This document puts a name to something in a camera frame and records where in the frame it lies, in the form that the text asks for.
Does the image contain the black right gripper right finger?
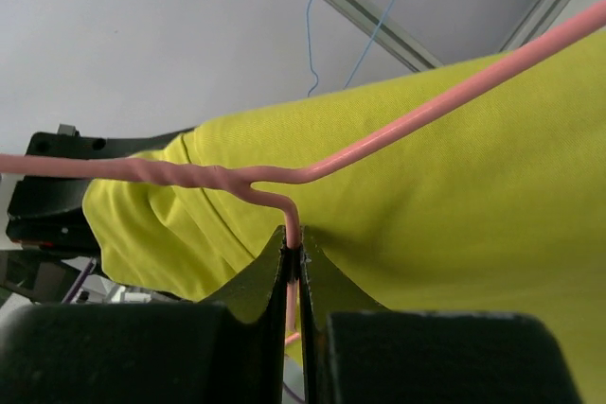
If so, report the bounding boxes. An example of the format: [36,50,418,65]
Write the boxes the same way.
[299,226,387,403]

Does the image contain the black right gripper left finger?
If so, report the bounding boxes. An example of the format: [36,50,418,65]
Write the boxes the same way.
[201,226,287,403]

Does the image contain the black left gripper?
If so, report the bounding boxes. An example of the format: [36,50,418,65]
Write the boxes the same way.
[6,131,180,253]

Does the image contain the pink hanger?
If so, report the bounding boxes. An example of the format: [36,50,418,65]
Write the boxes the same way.
[0,0,606,348]

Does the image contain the yellow-green trousers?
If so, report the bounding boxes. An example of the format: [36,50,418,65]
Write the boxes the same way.
[82,32,605,403]

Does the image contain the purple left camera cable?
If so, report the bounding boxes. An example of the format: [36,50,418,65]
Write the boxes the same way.
[61,256,100,305]

